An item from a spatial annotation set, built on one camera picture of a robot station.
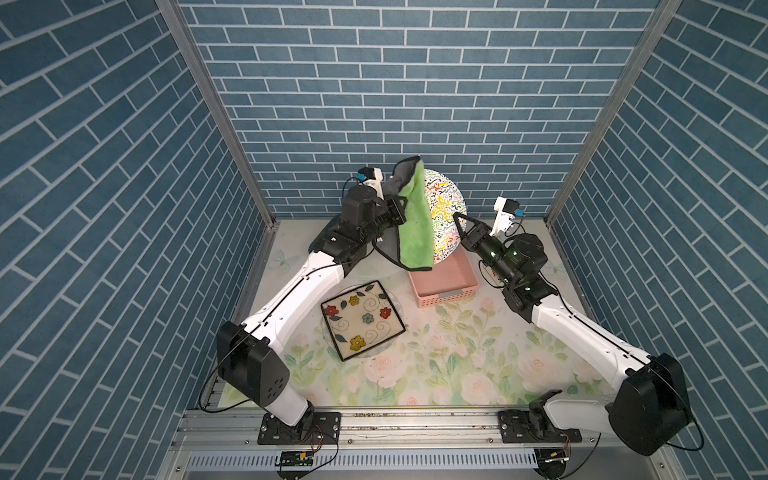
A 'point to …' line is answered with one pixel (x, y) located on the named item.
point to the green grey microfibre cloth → (411, 242)
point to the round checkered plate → (378, 348)
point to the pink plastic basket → (451, 278)
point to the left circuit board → (296, 458)
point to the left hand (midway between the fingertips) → (421, 202)
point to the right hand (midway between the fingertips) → (457, 216)
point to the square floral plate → (361, 319)
